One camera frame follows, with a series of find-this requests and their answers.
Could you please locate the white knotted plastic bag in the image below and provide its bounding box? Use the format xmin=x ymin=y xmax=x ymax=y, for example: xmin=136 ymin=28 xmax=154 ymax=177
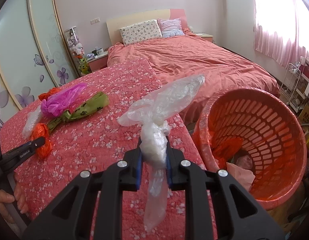
xmin=236 ymin=155 xmax=253 ymax=170

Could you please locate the red floral quilt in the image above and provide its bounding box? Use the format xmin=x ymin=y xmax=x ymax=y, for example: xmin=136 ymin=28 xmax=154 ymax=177
xmin=0 ymin=59 xmax=217 ymax=233

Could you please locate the magenta plastic bag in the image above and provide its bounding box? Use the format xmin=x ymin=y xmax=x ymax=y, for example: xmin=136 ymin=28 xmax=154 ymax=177
xmin=40 ymin=82 xmax=87 ymax=117

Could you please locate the white wire rack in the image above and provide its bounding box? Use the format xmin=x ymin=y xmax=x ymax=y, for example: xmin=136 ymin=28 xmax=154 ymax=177
xmin=279 ymin=61 xmax=309 ymax=113

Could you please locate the clear white plastic bag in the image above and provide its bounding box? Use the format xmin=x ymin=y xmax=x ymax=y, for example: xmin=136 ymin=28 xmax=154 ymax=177
xmin=118 ymin=74 xmax=206 ymax=233

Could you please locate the small orange plastic bag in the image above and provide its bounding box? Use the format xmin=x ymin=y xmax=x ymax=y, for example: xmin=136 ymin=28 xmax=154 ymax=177
xmin=38 ymin=87 xmax=60 ymax=101

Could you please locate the clear plush toy tube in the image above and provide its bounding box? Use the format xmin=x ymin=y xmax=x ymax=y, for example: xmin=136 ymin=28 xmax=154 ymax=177
xmin=65 ymin=25 xmax=91 ymax=75

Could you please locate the orange plastic basket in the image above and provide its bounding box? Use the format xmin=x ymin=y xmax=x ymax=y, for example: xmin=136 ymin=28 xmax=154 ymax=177
xmin=193 ymin=87 xmax=308 ymax=210

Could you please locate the person's left hand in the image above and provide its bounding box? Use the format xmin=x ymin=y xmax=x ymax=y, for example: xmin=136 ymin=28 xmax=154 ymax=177
xmin=0 ymin=174 xmax=29 ymax=215

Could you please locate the large orange plastic bag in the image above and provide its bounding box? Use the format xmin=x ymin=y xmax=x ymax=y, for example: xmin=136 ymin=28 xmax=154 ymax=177
xmin=211 ymin=137 xmax=243 ymax=165

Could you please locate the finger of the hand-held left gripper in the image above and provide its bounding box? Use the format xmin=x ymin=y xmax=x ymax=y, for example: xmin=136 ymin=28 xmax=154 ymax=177
xmin=0 ymin=136 xmax=47 ymax=173

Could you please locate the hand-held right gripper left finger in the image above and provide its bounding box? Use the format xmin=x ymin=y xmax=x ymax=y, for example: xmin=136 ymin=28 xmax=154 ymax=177
xmin=21 ymin=137 xmax=146 ymax=240

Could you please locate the cream plastic bag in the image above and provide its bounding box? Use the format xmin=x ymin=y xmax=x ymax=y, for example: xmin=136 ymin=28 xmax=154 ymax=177
xmin=226 ymin=162 xmax=255 ymax=192

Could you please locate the brown cardboard box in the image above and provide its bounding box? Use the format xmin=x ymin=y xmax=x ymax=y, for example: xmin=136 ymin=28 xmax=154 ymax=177
xmin=298 ymin=104 xmax=309 ymax=133

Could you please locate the cream and pink headboard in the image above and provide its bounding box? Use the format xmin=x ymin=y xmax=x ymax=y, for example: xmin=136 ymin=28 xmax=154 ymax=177
xmin=106 ymin=8 xmax=188 ymax=46

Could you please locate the green plush toy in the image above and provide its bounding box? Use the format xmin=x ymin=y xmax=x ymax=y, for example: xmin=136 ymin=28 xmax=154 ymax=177
xmin=78 ymin=57 xmax=91 ymax=75

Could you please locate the pink nightstand with mugs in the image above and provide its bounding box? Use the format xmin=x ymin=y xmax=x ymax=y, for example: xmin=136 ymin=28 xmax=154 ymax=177
xmin=87 ymin=51 xmax=109 ymax=72

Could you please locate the pink curtain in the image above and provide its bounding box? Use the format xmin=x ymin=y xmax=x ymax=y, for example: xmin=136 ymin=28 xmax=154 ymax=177
xmin=252 ymin=0 xmax=309 ymax=68

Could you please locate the floral print pillow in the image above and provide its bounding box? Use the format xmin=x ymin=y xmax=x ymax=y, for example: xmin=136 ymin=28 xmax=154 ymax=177
xmin=120 ymin=19 xmax=163 ymax=47

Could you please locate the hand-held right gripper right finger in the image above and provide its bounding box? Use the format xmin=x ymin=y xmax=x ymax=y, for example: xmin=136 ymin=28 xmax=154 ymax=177
xmin=165 ymin=135 xmax=287 ymax=240

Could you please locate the bed with pink cover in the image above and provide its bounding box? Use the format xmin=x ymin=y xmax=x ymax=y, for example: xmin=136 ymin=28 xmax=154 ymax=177
xmin=107 ymin=31 xmax=280 ymax=125

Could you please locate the clear bubble plastic bag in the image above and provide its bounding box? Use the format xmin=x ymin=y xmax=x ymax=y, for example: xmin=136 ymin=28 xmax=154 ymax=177
xmin=22 ymin=105 xmax=45 ymax=139

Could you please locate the olive paw print bag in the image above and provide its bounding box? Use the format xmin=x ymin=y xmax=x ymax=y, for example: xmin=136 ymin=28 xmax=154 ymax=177
xmin=46 ymin=92 xmax=110 ymax=132

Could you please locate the pink striped pillow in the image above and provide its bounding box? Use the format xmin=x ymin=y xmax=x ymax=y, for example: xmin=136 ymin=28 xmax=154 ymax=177
xmin=157 ymin=18 xmax=185 ymax=38

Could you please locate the flower print sliding wardrobe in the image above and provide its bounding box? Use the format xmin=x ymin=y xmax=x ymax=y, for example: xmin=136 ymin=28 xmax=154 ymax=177
xmin=0 ymin=0 xmax=79 ymax=115

